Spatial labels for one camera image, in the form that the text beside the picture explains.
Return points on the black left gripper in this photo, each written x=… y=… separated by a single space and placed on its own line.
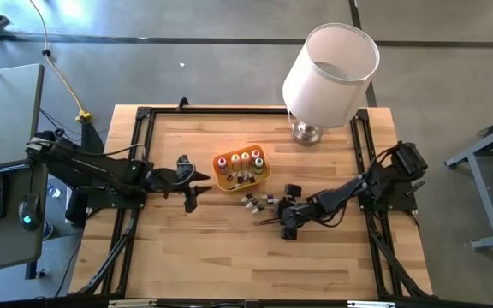
x=167 y=179

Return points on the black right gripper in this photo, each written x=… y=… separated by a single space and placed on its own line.
x=298 y=214

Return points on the yellow plastic bin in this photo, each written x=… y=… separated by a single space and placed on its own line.
x=217 y=179

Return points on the small purple food coloring bottle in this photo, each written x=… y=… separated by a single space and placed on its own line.
x=269 y=197
x=251 y=179

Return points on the large yellow food coloring bottle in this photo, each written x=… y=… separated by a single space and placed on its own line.
x=235 y=161

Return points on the large orange food coloring bottle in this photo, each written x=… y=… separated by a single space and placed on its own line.
x=245 y=159

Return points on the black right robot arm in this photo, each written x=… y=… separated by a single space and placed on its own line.
x=409 y=158

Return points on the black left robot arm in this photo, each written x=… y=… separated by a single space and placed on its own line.
x=101 y=167

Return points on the black clamp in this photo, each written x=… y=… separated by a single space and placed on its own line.
x=182 y=104

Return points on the silver aluminium extrusion bar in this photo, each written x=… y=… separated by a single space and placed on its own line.
x=131 y=303
x=370 y=304

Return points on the white table lamp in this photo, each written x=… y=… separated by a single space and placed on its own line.
x=328 y=85

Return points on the clear bottle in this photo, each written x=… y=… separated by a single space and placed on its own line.
x=54 y=192

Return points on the black computer mouse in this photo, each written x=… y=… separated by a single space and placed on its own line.
x=29 y=209

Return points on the grey desk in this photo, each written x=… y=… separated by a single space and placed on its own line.
x=7 y=111
x=11 y=248

